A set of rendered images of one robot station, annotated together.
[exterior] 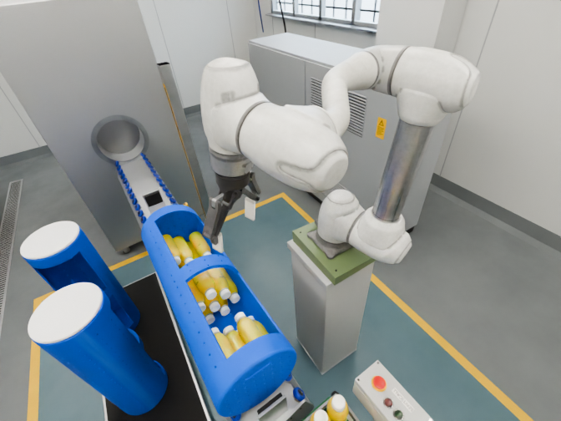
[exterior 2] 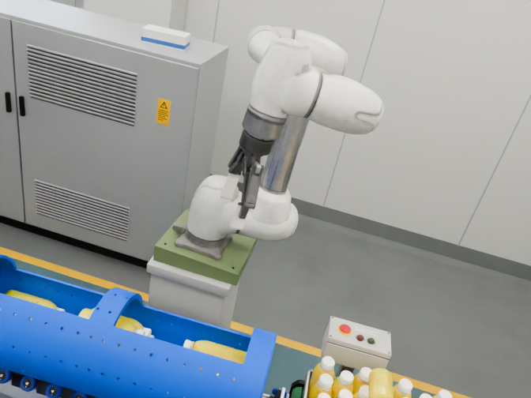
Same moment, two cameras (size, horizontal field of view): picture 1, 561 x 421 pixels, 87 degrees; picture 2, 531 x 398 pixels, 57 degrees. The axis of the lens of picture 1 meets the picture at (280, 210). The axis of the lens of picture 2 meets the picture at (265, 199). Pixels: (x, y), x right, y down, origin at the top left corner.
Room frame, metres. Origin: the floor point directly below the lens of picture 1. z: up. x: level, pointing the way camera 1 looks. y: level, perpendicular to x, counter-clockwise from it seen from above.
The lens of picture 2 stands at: (-0.07, 0.89, 2.17)
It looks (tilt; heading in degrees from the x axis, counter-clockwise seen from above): 30 degrees down; 305
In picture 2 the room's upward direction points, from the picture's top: 13 degrees clockwise
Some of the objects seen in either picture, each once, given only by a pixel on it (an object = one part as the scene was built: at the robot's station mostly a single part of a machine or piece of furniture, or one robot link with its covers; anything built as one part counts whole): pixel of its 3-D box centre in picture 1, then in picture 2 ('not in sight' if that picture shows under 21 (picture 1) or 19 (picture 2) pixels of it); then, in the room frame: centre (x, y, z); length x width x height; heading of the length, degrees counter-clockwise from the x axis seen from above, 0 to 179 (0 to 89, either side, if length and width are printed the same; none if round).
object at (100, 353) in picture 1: (113, 357); not in sight; (0.72, 0.93, 0.59); 0.28 x 0.28 x 0.88
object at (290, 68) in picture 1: (325, 130); (44, 125); (2.79, -0.53, 0.72); 2.15 x 0.54 x 1.45; 28
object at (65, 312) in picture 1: (66, 310); not in sight; (0.72, 0.93, 1.03); 0.28 x 0.28 x 0.01
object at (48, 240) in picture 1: (50, 239); not in sight; (1.18, 1.24, 1.03); 0.28 x 0.28 x 0.01
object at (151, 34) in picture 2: not in sight; (166, 37); (2.08, -0.88, 1.48); 0.24 x 0.12 x 0.08; 36
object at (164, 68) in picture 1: (201, 190); not in sight; (1.76, 0.56, 0.85); 0.06 x 0.06 x 1.70; 31
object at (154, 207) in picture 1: (154, 202); not in sight; (1.45, 0.76, 1.00); 0.10 x 0.04 x 0.15; 121
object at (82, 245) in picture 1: (90, 287); not in sight; (1.18, 1.24, 0.59); 0.28 x 0.28 x 0.88
